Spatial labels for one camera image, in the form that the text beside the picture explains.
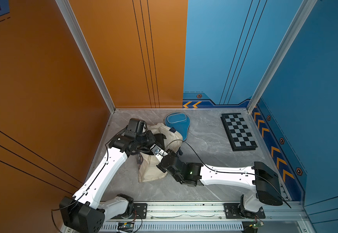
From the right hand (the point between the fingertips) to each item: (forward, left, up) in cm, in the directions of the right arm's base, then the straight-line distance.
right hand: (159, 151), depth 74 cm
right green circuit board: (-29, -47, -20) cm, 59 cm away
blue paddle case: (+33, -11, -14) cm, 37 cm away
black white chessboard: (+21, -53, -16) cm, 59 cm away
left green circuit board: (-30, +16, -22) cm, 40 cm away
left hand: (+8, +2, +3) cm, 8 cm away
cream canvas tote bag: (+15, -3, -12) cm, 20 cm away
